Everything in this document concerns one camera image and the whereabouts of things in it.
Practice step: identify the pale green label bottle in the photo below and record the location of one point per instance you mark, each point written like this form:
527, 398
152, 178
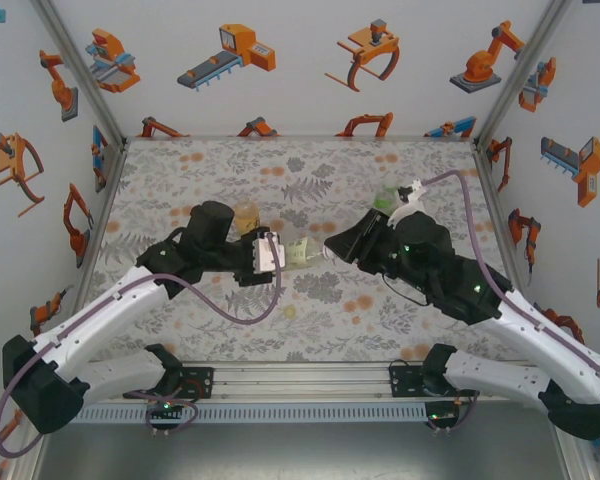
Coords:
302, 252

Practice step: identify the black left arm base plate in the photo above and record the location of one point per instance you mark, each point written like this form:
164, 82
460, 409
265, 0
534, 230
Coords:
202, 382

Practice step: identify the aluminium frame post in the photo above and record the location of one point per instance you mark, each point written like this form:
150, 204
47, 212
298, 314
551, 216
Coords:
505, 100
85, 75

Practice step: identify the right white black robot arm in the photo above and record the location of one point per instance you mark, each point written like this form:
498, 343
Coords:
540, 340

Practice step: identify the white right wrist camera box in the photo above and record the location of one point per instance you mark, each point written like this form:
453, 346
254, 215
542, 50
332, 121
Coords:
402, 212

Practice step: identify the small bright green bottle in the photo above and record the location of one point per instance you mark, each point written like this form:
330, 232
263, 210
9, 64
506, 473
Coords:
386, 200

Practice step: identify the yellow bottle cap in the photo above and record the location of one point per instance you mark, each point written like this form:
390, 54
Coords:
290, 311

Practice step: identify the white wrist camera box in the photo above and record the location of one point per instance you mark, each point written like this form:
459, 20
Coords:
269, 254
402, 212

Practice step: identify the aluminium side frame rail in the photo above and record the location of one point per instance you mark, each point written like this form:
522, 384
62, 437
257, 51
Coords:
96, 225
497, 200

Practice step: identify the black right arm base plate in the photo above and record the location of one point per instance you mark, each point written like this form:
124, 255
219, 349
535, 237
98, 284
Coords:
402, 382

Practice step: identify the orange label tea bottle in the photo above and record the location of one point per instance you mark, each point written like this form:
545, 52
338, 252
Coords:
247, 217

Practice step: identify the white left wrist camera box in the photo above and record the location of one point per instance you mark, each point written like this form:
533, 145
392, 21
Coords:
269, 254

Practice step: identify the aluminium front frame rail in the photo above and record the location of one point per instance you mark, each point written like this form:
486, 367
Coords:
300, 382

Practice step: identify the aluminium frame leg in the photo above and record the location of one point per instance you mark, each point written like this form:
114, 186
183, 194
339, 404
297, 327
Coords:
27, 457
575, 465

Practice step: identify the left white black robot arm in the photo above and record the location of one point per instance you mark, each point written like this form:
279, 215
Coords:
95, 310

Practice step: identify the floral patterned tablecloth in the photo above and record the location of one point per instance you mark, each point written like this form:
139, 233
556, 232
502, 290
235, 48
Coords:
300, 165

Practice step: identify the grey metal lower panel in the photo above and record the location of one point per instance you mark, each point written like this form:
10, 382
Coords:
300, 455

